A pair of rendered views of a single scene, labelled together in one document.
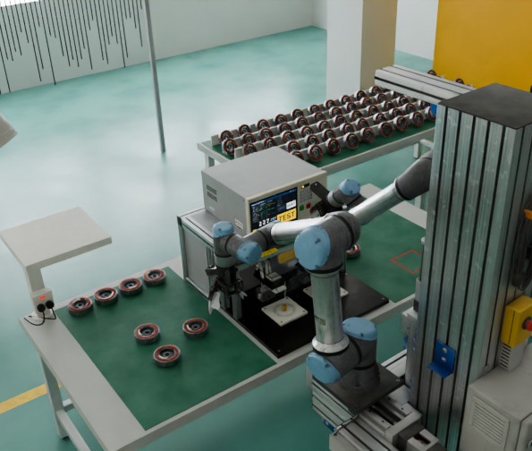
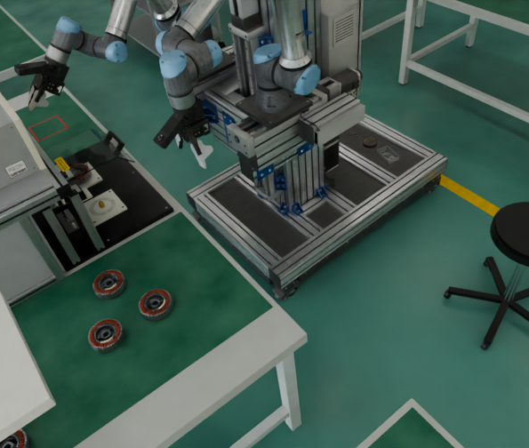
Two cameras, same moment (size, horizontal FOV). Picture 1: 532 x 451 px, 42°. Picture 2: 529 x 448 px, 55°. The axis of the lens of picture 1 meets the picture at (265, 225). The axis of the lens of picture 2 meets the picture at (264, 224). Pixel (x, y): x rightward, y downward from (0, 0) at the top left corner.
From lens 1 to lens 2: 237 cm
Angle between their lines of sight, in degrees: 67
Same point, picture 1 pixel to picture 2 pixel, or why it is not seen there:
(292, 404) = not seen: hidden behind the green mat
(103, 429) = (272, 349)
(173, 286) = not seen: hidden behind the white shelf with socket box
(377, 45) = not seen: outside the picture
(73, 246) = (8, 335)
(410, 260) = (46, 129)
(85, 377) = (176, 397)
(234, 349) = (152, 246)
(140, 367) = (167, 333)
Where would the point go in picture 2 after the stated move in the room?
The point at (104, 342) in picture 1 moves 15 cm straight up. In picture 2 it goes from (106, 391) to (88, 368)
